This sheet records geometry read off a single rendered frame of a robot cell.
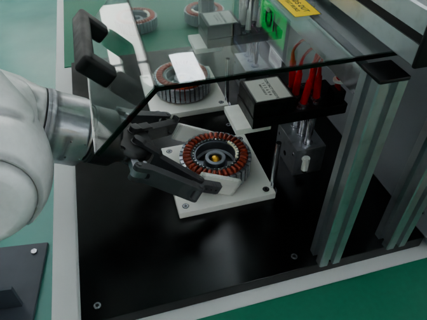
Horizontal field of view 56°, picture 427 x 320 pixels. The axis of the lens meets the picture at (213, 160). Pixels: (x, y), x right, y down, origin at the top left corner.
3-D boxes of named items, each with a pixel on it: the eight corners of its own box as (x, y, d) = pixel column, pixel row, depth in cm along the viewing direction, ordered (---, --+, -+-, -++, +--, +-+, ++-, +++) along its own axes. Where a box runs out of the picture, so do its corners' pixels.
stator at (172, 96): (165, 110, 76) (164, 94, 74) (148, 82, 84) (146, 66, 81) (219, 97, 80) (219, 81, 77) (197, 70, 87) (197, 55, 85)
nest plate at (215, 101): (152, 122, 76) (152, 117, 75) (141, 81, 86) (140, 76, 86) (229, 109, 79) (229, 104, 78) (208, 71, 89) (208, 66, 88)
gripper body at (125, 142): (73, 136, 57) (134, 148, 62) (79, 176, 51) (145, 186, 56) (90, 92, 53) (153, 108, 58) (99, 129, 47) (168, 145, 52)
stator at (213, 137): (191, 202, 59) (190, 185, 57) (173, 154, 67) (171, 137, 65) (261, 185, 62) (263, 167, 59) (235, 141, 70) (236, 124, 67)
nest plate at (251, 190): (180, 219, 59) (179, 213, 58) (161, 153, 69) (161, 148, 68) (275, 198, 62) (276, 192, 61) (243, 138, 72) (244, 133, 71)
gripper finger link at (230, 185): (201, 171, 56) (203, 174, 55) (240, 178, 60) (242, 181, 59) (191, 186, 57) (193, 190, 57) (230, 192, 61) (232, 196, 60)
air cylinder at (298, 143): (291, 176, 65) (297, 150, 61) (274, 146, 70) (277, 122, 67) (320, 170, 66) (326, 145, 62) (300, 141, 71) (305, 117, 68)
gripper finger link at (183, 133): (171, 139, 65) (170, 136, 65) (207, 147, 69) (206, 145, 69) (179, 124, 63) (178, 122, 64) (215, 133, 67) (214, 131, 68)
